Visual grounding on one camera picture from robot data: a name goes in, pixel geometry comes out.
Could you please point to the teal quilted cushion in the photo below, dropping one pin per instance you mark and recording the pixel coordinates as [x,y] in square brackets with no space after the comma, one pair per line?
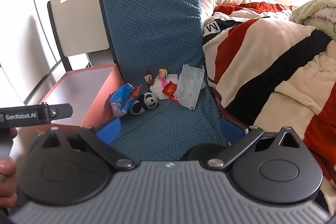
[147,29]

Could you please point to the blue face mask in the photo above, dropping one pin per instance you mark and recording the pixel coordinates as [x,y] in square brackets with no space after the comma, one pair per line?
[187,85]

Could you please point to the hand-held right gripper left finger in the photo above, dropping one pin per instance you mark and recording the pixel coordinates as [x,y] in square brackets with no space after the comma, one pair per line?
[109,132]

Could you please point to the cream fluffy blanket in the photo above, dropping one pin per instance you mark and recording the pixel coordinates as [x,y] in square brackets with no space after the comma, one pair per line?
[312,11]

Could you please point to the small brown-haired doll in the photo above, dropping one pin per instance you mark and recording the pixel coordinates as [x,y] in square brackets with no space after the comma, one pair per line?
[149,78]

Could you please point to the white cloth with pink ribbon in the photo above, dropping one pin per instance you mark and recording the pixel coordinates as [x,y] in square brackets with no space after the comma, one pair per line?
[157,88]

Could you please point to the blue snack packet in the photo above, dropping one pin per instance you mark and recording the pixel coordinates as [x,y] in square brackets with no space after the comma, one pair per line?
[119,98]

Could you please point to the small red packet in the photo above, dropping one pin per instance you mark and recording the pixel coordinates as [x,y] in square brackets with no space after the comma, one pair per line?
[135,91]

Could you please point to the small yellow-haired doll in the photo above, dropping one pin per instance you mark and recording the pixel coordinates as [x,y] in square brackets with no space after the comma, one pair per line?
[162,74]

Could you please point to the person's left hand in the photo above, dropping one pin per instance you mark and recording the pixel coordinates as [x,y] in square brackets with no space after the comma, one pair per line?
[6,171]

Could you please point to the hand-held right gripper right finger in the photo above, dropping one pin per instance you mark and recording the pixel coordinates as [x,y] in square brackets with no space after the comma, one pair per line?
[232,132]

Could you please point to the panda plush toy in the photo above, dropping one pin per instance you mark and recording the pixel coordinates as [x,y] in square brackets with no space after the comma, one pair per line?
[149,101]

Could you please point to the red envelope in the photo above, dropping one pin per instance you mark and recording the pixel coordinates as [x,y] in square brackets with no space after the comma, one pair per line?
[170,88]

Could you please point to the striped fleece blanket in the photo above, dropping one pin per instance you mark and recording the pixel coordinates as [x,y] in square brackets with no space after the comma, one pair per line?
[262,56]

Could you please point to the white chair with black frame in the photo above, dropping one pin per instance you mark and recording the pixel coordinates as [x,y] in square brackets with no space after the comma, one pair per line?
[78,24]

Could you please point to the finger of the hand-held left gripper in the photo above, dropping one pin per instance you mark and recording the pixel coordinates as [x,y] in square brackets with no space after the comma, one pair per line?
[63,110]

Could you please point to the orange storage box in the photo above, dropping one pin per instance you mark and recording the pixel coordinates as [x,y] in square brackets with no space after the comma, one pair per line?
[105,98]

